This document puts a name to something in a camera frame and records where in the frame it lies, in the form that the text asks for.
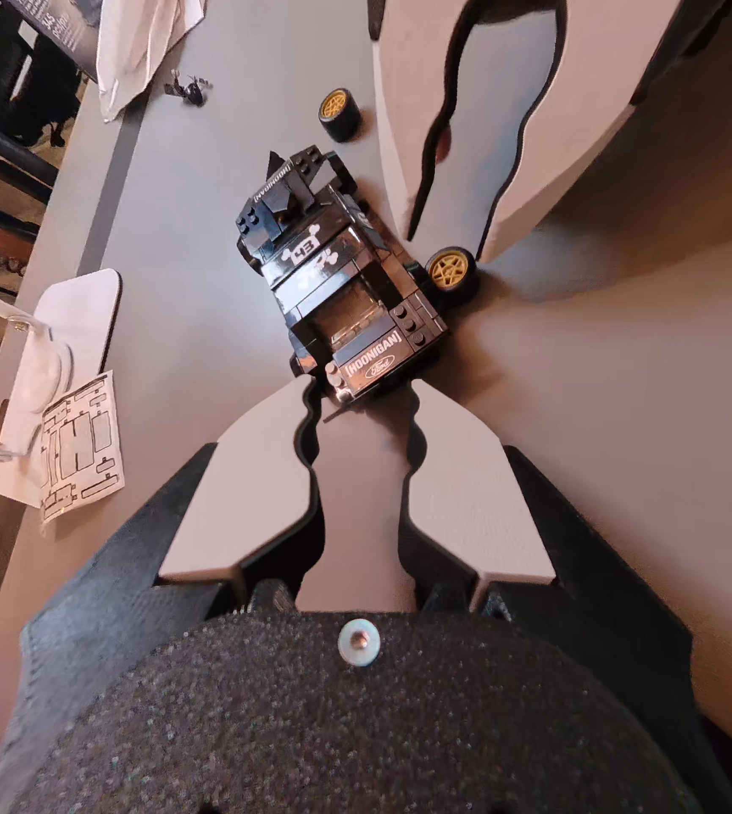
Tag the white sticker sheet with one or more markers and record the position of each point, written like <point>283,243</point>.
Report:
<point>80,445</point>

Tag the small black lego piece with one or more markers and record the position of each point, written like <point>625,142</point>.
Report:
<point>188,89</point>

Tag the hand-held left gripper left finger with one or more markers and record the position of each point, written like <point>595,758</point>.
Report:
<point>239,503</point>

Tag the black lego wheel gold hub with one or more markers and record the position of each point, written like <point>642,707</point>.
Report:
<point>450,271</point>
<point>338,112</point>

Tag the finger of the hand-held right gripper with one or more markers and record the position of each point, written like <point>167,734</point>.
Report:
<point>410,76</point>
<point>588,89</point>

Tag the black lego set box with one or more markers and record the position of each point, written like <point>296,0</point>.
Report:
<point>61,26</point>

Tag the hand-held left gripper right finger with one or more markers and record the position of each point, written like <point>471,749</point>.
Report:
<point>480,503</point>

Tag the white booklet stand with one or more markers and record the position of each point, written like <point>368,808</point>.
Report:
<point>80,318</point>

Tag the black lego car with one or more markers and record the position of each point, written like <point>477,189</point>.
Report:
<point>340,280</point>

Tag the clear plastic parts bag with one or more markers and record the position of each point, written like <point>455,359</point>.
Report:
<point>137,51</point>

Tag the black tripod stand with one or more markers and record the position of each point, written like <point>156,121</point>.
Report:
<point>4,153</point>

